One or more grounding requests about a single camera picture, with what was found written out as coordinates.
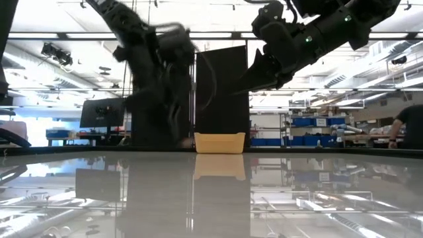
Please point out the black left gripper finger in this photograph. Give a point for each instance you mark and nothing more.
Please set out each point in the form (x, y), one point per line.
(176, 129)

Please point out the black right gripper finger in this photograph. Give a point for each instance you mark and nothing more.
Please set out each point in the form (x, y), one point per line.
(261, 81)

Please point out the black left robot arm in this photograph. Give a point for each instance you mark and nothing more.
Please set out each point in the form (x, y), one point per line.
(122, 20)

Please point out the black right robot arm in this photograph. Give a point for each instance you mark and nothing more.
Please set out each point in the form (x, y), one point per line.
(363, 16)

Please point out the yellow plastic bin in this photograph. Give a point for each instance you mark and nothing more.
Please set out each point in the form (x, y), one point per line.
(219, 143)

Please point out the black folding screen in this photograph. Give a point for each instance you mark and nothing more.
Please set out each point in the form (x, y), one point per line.
(221, 115)

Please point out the metal shelf rack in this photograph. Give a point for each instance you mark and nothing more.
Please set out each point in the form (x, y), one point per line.
(282, 132)

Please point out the black computer monitor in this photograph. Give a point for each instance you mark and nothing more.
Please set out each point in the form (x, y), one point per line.
(102, 112)

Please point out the blue storage bin white label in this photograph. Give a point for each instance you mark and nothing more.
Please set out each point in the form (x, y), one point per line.
(316, 122)

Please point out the black ceiling spotlights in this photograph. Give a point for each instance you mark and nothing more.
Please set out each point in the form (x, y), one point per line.
(62, 59)

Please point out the grey cylindrical machine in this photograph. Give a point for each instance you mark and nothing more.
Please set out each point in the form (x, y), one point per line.
(347, 128)

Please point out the wooden workbench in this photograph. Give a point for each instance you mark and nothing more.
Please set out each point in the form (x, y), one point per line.
(370, 136)

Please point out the person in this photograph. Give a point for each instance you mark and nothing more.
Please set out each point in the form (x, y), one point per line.
(413, 125)

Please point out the pale pink box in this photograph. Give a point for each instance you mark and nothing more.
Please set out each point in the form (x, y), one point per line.
(13, 125)

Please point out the black chair armrest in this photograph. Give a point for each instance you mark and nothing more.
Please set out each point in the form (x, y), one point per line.
(16, 137)

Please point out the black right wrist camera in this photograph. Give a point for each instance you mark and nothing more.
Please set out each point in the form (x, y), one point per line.
(267, 16)

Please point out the black ceiling dome camera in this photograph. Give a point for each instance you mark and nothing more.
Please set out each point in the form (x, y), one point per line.
(400, 60)

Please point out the black aluminium table frame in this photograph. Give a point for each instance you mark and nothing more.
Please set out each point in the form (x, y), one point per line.
(66, 151)

